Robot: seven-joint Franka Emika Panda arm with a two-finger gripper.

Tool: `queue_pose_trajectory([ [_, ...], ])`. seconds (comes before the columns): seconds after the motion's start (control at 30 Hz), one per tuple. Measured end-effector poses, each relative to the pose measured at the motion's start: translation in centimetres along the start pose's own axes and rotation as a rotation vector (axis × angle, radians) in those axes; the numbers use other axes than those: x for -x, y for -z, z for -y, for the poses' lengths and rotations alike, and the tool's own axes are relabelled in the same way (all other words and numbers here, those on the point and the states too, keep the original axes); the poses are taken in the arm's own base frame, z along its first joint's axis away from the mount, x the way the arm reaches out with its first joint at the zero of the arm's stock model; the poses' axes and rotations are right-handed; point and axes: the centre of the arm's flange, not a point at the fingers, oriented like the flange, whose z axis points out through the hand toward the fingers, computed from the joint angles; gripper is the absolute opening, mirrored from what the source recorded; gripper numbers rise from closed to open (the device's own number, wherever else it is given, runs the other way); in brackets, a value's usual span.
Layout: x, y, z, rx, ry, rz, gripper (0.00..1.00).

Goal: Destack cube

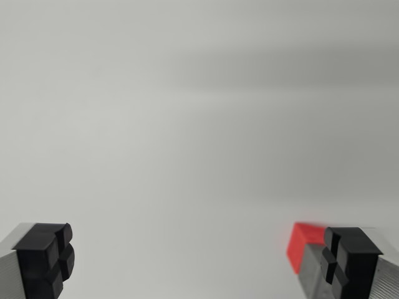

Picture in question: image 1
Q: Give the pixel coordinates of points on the black-padded silver gripper right finger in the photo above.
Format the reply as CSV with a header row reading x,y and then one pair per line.
x,y
355,258

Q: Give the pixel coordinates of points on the black-padded silver gripper left finger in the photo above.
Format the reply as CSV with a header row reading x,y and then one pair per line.
x,y
34,249

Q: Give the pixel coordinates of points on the red plastic cube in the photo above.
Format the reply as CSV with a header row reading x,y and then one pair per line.
x,y
297,246

